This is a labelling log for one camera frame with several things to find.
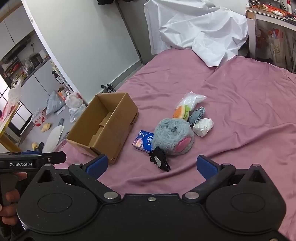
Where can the small grey-blue plush toy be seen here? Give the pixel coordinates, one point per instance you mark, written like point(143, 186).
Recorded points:
point(197, 114)

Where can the white bottle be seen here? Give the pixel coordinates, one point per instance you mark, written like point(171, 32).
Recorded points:
point(288, 5)

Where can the white kitchen cabinet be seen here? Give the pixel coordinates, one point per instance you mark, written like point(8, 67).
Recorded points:
point(34, 81)

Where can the white crumpled cover sheet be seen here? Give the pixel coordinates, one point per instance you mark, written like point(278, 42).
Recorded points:
point(196, 23)

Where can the brown cardboard box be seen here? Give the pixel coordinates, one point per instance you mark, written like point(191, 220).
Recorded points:
point(123, 132)

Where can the white bag on yellow table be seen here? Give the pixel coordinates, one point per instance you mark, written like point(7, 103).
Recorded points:
point(14, 92)

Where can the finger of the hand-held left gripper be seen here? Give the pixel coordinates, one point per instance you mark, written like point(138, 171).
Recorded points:
point(31, 152)

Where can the red and white pack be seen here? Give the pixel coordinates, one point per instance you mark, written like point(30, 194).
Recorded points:
point(38, 119)

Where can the black stitched plush toy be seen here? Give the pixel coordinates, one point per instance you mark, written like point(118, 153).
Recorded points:
point(164, 165)

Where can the person's left hand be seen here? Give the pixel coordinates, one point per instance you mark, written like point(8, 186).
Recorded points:
point(10, 198)

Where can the white oblong board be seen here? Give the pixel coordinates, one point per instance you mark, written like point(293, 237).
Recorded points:
point(54, 136)

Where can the white plastic bag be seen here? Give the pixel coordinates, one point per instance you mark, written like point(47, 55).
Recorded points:
point(73, 99)
point(77, 113)

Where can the cluttered white desk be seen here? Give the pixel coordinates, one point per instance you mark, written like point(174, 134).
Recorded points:
point(266, 18)

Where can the burger plush toy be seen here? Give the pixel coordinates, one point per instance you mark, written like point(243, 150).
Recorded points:
point(180, 112)

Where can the pink bed sheet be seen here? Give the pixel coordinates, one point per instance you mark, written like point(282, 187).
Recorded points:
point(242, 104)

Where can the black slipper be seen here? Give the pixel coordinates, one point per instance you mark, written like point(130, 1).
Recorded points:
point(41, 147)

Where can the clear bag of white beads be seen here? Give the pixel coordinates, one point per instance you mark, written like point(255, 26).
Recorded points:
point(190, 99)

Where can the black kitchen appliance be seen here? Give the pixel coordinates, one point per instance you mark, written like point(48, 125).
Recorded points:
point(35, 59)

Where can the blue tissue pack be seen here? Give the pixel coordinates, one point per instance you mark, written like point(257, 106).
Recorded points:
point(143, 140)

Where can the yellow table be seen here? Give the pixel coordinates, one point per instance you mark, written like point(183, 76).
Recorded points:
point(7, 136)

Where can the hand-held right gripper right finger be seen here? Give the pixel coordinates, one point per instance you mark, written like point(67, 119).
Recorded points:
point(207, 168)

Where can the grey fluffy plush toy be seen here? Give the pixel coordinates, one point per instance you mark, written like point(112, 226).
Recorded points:
point(168, 135)

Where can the yellow slipper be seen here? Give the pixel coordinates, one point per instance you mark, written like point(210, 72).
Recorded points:
point(46, 127)
point(34, 145)

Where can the grey plastic bag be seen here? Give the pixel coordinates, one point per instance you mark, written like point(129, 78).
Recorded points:
point(53, 103)

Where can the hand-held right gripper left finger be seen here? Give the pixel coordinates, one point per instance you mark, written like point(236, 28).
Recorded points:
point(96, 166)

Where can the white wad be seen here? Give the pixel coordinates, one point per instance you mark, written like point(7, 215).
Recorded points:
point(203, 126)

